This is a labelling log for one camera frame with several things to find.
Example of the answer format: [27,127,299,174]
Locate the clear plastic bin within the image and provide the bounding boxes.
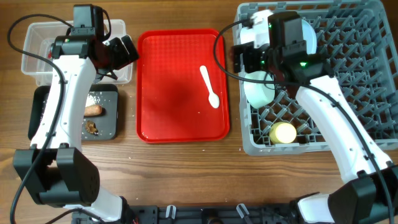
[21,19,134,86]

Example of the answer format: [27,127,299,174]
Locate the brown food scrap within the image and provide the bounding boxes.
[85,121,98,135]

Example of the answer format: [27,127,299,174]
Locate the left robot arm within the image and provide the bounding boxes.
[13,4,139,223]

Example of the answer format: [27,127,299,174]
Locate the yellow plastic cup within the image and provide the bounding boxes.
[269,122,297,144]

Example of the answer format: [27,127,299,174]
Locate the white plastic spoon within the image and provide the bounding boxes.
[200,65,220,109]

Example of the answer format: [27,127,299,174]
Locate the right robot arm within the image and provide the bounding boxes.
[231,10,397,223]

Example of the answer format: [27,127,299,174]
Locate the grey dishwasher rack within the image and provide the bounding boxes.
[233,1,397,156]

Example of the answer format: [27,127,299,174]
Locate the red serving tray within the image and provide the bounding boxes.
[136,29,229,143]

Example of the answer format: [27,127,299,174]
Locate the light blue bowl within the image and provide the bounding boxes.
[240,27,256,44]

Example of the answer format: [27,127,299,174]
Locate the black plastic tray bin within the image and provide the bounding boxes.
[27,84,119,141]

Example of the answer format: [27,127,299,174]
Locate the green bowl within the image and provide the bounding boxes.
[243,71,275,109]

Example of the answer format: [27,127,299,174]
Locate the light blue plate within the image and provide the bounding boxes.
[302,19,317,55]

